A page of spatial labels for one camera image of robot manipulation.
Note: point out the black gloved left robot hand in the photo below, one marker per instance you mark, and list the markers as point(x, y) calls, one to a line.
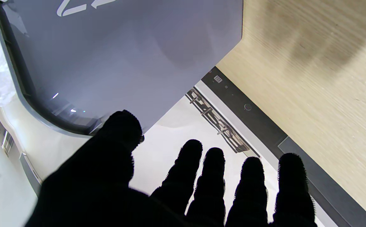
point(91, 189)

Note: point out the printed kitchen backdrop cloth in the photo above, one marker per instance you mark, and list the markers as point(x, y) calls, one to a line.
point(170, 132)

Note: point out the grey plastic waste bin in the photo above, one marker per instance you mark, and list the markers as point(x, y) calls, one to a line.
point(123, 56)

